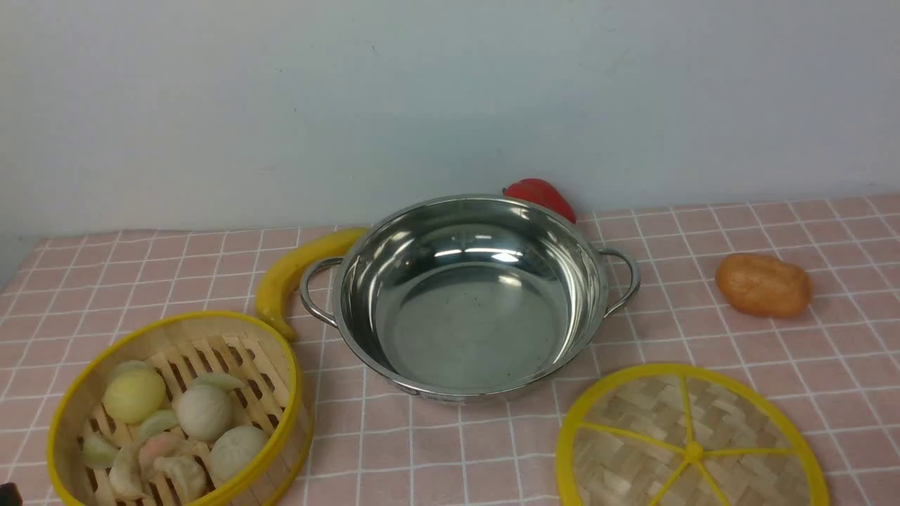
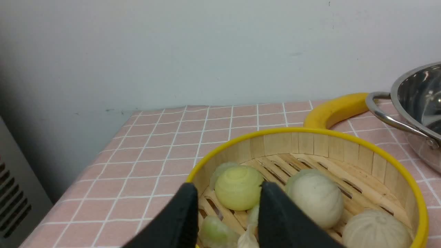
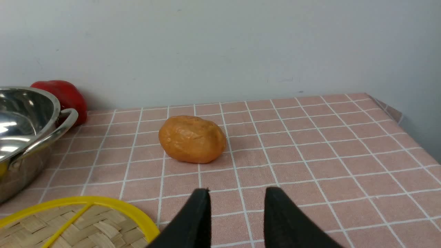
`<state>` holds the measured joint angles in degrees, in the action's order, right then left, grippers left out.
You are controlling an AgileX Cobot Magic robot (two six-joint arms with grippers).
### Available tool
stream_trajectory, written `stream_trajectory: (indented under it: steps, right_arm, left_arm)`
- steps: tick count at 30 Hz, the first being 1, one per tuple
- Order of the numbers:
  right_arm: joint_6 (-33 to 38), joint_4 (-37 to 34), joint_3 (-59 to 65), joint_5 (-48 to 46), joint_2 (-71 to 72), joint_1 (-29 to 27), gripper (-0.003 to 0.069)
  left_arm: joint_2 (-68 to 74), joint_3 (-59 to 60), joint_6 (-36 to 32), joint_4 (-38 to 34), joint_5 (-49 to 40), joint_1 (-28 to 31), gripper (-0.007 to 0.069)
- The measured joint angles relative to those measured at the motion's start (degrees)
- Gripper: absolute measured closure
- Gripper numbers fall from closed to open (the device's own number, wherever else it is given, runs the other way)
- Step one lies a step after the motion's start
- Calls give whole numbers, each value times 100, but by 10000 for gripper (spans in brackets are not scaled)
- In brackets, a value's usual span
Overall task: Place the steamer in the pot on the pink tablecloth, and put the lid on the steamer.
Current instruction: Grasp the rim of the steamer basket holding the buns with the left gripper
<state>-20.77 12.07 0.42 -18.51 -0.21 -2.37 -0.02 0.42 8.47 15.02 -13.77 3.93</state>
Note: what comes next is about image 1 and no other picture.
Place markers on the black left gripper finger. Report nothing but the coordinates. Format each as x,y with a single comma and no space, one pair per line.
10,495

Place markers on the yellow bamboo steamer basket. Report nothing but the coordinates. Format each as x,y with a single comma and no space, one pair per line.
180,349

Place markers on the yellow woven steamer lid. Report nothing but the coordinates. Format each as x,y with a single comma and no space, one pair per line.
676,434

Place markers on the stainless steel pot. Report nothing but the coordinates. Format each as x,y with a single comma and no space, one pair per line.
469,298

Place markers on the yellow round bun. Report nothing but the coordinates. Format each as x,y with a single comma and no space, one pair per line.
132,396

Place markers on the pale dumpling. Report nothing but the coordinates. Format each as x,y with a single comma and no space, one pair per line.
186,474

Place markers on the white round bun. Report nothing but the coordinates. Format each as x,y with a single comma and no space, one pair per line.
234,451
204,413

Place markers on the white round bun front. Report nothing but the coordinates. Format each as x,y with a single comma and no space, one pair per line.
234,451

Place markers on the yellow banana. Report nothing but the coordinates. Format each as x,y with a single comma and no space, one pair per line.
284,278

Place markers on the red pepper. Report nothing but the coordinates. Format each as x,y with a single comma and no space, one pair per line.
542,193

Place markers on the orange brown potato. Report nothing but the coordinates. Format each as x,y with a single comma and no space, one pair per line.
764,286

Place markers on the pink checkered tablecloth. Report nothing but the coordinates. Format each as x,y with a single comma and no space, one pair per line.
833,369

